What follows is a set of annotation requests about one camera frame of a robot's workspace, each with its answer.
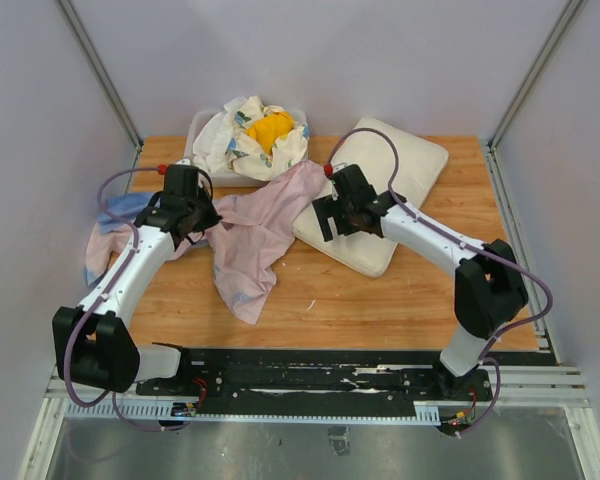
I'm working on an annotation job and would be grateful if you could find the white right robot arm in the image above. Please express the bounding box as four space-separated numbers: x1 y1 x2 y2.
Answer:
312 165 528 400

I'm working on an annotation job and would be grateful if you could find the aluminium frame post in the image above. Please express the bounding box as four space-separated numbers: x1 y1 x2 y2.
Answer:
490 0 589 149
54 0 144 151

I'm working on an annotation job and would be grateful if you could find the left aluminium frame post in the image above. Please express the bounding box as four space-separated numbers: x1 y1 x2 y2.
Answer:
54 0 144 151

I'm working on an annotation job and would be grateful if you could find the right aluminium frame post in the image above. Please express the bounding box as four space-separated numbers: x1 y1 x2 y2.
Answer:
490 0 589 149

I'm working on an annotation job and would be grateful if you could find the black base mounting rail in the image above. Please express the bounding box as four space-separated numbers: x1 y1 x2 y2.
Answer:
136 348 492 419

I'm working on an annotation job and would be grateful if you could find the white crumpled cloth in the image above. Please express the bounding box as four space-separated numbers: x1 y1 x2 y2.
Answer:
192 111 234 175

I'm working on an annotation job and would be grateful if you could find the white slotted cable duct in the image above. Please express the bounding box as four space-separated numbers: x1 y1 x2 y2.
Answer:
64 399 441 426

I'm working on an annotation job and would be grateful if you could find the pink blue printed pillowcase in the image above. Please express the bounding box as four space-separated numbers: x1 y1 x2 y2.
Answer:
85 160 326 325

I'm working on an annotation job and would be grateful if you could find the cream floral printed cloth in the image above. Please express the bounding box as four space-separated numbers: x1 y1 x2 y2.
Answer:
223 95 310 181

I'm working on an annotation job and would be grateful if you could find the yellow orange cloth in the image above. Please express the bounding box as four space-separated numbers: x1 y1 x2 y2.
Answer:
245 111 294 154

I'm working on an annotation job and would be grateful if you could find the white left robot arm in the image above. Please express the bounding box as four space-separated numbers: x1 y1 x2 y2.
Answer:
52 159 221 396

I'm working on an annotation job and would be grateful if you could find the cream white pillow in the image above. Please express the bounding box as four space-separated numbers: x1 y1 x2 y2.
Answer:
292 118 449 277

